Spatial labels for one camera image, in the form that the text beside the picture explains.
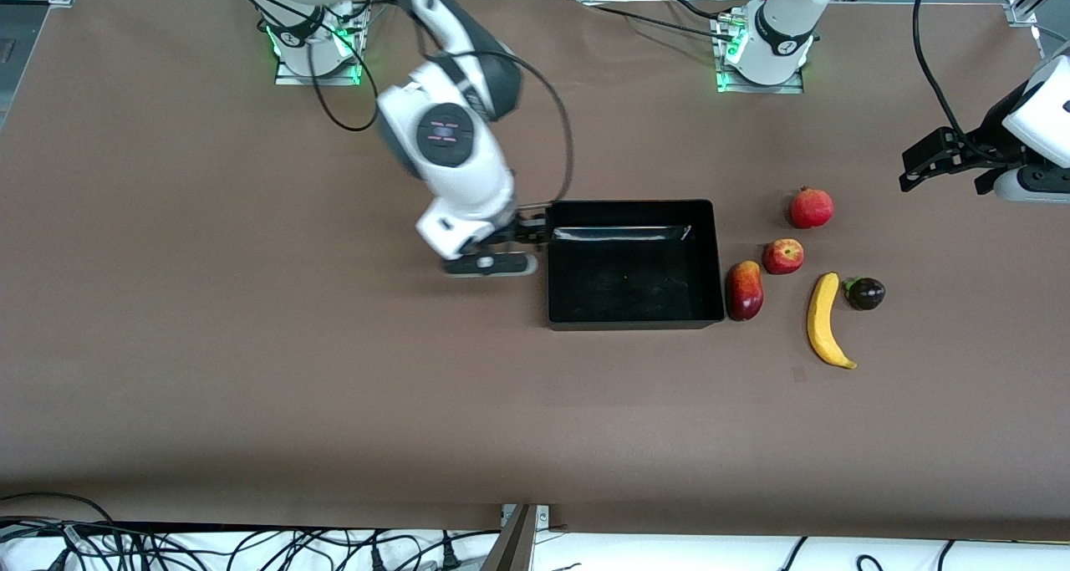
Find thin black cable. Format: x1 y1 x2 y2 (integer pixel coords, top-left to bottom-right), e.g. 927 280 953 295
577 3 721 37

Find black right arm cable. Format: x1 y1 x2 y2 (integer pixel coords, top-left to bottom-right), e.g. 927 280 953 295
213 0 576 216

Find brown paper table cover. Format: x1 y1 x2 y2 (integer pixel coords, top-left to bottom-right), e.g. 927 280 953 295
0 0 1070 533

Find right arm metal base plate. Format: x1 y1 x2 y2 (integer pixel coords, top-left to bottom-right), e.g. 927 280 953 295
274 7 369 86

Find small metal bracket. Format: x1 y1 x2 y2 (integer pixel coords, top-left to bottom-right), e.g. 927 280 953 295
500 504 551 529

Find red pomegranate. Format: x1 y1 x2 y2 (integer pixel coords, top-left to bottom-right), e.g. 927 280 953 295
789 186 835 230

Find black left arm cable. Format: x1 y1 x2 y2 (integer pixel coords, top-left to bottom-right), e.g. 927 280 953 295
911 0 979 154

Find red yellow apple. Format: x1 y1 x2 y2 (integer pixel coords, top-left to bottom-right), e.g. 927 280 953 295
762 238 805 276

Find red yellow mango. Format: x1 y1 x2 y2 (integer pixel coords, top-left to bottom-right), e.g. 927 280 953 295
725 260 765 322

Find yellow banana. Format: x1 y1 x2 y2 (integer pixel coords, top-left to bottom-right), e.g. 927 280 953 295
806 272 859 370

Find dark camera mount post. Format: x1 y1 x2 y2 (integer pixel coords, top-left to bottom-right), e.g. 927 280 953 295
481 504 540 571

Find dark purple eggplant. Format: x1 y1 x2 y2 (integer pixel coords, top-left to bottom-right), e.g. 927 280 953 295
841 276 887 312

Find black plastic box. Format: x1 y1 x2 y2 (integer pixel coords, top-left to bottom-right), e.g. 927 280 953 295
545 200 726 331

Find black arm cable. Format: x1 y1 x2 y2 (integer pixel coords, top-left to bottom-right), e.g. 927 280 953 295
213 0 576 216
911 0 979 154

